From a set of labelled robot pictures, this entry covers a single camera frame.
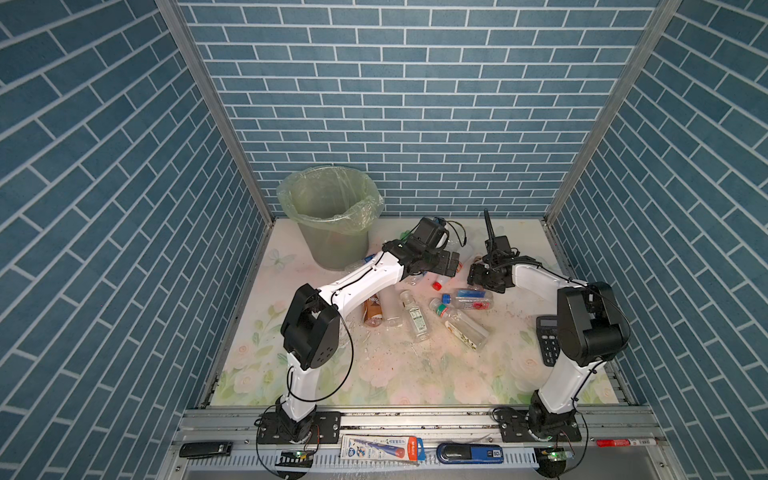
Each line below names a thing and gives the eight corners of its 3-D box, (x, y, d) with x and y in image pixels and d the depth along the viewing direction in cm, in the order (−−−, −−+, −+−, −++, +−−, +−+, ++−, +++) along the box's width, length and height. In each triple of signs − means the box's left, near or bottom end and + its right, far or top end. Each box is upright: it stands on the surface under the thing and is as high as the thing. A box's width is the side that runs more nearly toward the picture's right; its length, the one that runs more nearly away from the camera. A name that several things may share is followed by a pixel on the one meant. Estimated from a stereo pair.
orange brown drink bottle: (363, 327, 93) (362, 319, 89) (365, 302, 99) (364, 293, 95) (382, 327, 93) (381, 319, 89) (383, 302, 99) (382, 293, 95)
